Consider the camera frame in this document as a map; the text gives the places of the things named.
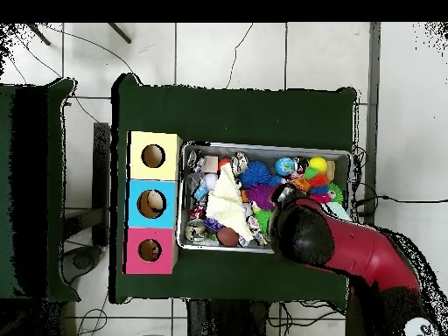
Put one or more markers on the black stand leg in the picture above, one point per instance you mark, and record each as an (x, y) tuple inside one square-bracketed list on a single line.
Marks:
[(119, 33), (38, 34)]

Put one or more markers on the brown toy football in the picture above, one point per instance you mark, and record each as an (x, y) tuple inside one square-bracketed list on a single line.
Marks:
[(228, 237)]

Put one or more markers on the blue spiky ball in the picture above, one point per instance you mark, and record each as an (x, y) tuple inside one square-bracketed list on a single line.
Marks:
[(255, 174)]

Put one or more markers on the bright green spiky ball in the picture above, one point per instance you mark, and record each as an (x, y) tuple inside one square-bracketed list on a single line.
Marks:
[(262, 218)]

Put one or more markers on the blue spiky toy with eyes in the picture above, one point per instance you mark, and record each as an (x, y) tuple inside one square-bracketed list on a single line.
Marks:
[(276, 181)]

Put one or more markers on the yellow ball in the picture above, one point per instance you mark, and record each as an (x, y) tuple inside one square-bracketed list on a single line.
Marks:
[(317, 164)]

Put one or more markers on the cream knitted cloth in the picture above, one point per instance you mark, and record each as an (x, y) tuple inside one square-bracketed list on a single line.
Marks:
[(225, 206)]

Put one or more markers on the wooden box with three holes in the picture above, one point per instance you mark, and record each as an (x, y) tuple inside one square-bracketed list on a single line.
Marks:
[(136, 168)]

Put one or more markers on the purple spiky toy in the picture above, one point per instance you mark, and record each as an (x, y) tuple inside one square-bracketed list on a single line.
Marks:
[(260, 196)]

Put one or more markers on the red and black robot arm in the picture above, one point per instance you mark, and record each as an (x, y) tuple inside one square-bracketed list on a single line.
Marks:
[(360, 252)]

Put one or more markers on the mint green knitted cloth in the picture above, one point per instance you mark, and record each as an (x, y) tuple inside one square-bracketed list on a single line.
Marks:
[(336, 210)]

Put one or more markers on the black upright panel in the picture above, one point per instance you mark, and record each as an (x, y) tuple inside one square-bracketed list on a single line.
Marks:
[(101, 175)]

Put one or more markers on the orange ball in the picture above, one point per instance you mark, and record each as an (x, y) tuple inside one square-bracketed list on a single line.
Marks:
[(224, 163)]

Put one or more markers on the globe print ball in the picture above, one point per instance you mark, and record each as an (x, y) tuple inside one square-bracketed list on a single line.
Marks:
[(284, 166)]

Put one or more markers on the grey stand base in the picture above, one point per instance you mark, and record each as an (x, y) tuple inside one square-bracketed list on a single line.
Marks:
[(84, 260)]

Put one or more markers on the dark green tablecloth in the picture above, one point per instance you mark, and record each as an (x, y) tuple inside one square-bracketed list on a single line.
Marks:
[(227, 115), (56, 210)]

